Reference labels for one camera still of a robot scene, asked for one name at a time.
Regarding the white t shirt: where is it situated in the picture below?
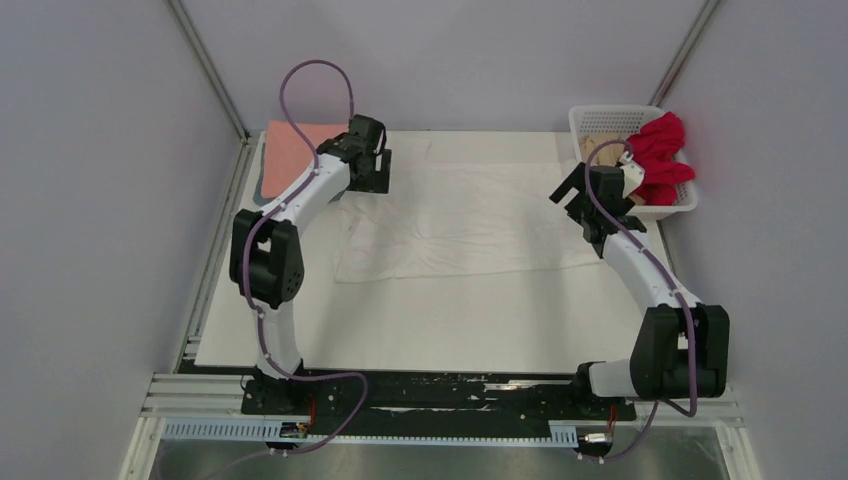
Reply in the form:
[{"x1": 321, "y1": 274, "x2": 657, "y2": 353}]
[{"x1": 333, "y1": 132, "x2": 599, "y2": 283}]

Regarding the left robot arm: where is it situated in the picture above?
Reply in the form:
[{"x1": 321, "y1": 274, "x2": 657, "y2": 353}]
[{"x1": 229, "y1": 115, "x2": 392, "y2": 414}]

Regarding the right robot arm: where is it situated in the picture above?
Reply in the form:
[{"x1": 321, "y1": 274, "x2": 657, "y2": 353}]
[{"x1": 550, "y1": 163, "x2": 730, "y2": 418}]

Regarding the beige t shirt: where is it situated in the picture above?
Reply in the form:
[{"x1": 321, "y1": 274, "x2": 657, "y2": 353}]
[{"x1": 578, "y1": 133, "x2": 645, "y2": 205}]

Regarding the folded pink t shirt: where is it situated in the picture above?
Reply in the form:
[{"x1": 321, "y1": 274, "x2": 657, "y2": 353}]
[{"x1": 254, "y1": 120, "x2": 313, "y2": 205}]

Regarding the white plastic laundry basket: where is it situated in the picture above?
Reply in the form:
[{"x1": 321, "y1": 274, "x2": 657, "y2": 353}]
[{"x1": 569, "y1": 105, "x2": 698, "y2": 221}]

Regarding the red t shirt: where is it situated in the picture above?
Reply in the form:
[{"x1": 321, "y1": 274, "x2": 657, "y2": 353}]
[{"x1": 627, "y1": 112, "x2": 696, "y2": 207}]

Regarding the folded grey-blue t shirt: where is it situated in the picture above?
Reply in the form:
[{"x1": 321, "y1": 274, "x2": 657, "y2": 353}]
[{"x1": 253, "y1": 132, "x2": 314, "y2": 205}]

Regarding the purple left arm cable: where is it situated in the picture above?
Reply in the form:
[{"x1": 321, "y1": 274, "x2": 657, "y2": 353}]
[{"x1": 240, "y1": 59, "x2": 370, "y2": 455}]

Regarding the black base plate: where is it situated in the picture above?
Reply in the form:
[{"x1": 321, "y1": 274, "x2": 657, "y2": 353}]
[{"x1": 241, "y1": 369, "x2": 636, "y2": 438}]

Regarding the white slotted cable duct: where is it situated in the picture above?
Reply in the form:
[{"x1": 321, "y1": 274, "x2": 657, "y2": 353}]
[{"x1": 160, "y1": 419, "x2": 579, "y2": 449}]

